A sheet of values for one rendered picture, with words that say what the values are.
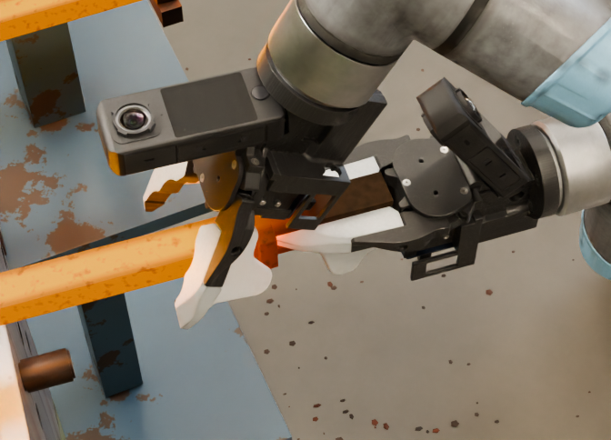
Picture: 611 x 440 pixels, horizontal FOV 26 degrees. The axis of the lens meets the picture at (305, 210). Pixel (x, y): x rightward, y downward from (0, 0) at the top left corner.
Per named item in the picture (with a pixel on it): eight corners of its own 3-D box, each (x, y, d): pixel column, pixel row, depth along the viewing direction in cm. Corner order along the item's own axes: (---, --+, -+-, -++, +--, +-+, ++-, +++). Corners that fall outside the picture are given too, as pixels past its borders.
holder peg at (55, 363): (71, 357, 106) (65, 340, 104) (77, 385, 105) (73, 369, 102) (21, 371, 105) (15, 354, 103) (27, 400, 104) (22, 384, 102)
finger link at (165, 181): (203, 215, 101) (266, 185, 93) (133, 210, 98) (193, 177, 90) (201, 176, 102) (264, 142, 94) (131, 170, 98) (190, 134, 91)
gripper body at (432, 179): (404, 286, 101) (550, 246, 103) (410, 223, 94) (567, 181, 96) (371, 209, 105) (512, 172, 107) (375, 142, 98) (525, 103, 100)
